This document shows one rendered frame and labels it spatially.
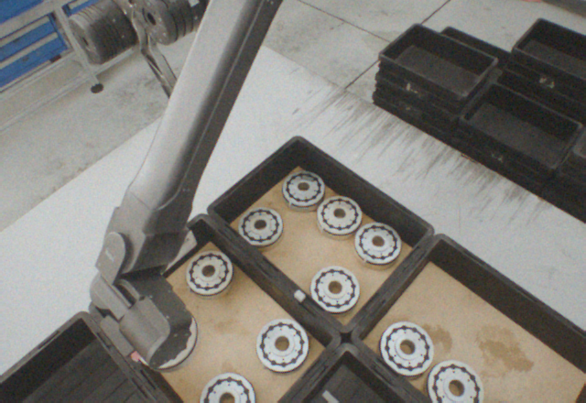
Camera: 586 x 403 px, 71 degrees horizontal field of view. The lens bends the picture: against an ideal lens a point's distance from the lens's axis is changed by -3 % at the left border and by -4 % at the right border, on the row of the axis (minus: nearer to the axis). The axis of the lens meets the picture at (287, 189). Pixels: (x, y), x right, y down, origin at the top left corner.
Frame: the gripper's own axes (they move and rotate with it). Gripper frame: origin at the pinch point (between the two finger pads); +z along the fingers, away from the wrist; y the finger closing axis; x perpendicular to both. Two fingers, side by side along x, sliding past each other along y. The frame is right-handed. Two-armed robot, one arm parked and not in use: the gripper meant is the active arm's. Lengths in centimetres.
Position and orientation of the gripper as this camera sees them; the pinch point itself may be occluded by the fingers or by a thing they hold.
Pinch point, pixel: (161, 332)
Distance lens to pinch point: 71.1
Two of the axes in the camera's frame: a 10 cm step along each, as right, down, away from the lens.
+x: -7.1, -5.6, 4.2
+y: 7.0, -6.1, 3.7
